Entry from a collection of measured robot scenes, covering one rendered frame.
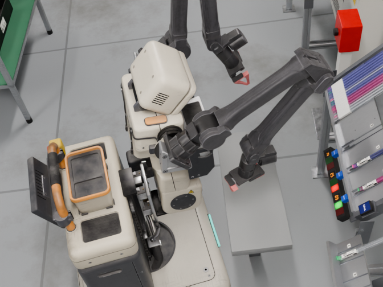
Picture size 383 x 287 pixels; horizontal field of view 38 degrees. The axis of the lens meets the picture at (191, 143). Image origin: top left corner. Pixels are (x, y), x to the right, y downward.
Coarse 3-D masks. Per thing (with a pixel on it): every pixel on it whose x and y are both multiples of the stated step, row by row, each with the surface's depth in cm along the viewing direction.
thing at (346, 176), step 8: (328, 96) 243; (328, 104) 241; (336, 128) 232; (336, 136) 229; (336, 144) 227; (344, 160) 222; (344, 168) 219; (344, 176) 217; (352, 192) 213; (352, 200) 210; (352, 208) 207
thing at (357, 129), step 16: (352, 112) 231; (368, 112) 224; (352, 128) 227; (368, 128) 220; (352, 144) 223; (368, 144) 217; (352, 160) 220; (352, 176) 217; (368, 176) 210; (368, 192) 207
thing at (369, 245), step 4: (376, 240) 187; (380, 240) 185; (368, 244) 188; (372, 244) 187; (376, 244) 187; (356, 248) 191; (360, 248) 190; (364, 248) 189; (368, 248) 189; (340, 256) 195; (340, 260) 196
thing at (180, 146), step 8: (168, 136) 176; (176, 136) 173; (184, 136) 171; (168, 144) 174; (176, 144) 172; (184, 144) 171; (192, 144) 171; (200, 144) 174; (168, 152) 172; (176, 152) 172; (184, 152) 172; (192, 152) 174; (176, 160) 171; (184, 160) 174; (184, 168) 174
